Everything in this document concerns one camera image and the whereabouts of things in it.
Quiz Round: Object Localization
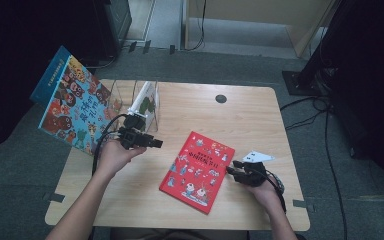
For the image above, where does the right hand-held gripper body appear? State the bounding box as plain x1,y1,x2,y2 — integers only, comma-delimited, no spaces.
234,150,276,188

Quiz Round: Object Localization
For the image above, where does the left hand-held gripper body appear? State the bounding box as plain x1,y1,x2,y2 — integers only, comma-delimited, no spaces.
117,110,148,150

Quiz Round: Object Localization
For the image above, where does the clear acrylic book rack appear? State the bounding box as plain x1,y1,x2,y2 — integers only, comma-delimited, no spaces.
108,79,162,133

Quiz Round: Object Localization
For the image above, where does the red picture book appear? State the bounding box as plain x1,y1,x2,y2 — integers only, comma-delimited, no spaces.
158,130,236,215

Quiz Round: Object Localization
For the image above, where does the white caterpillar picture book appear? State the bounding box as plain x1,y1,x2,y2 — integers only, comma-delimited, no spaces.
128,80,158,132

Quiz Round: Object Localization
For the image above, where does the light blue animals picture book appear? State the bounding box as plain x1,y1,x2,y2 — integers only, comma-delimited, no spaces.
29,45,122,156

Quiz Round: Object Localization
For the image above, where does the person's right hand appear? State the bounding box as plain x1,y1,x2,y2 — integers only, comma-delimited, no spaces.
246,176,283,211

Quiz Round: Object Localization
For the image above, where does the person's left hand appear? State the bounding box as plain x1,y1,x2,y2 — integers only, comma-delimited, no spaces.
96,139,147,178

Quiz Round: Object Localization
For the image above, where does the grey tape strip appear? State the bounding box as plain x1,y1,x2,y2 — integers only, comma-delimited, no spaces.
292,199,310,210
48,192,66,204

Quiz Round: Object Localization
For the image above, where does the black metal stand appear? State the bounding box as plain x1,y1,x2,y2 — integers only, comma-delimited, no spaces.
281,0,348,98

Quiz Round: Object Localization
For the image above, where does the dark computer tower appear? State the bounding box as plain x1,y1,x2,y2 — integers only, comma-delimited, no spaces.
93,0,133,58

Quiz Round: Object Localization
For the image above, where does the black curtain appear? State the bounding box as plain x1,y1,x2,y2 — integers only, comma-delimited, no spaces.
0,0,99,158
326,0,384,201

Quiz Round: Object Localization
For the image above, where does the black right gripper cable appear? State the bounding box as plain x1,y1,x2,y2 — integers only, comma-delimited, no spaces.
259,168,288,214

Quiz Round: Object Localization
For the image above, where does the black hanging cable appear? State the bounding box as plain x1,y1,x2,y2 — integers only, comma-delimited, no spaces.
184,0,208,52

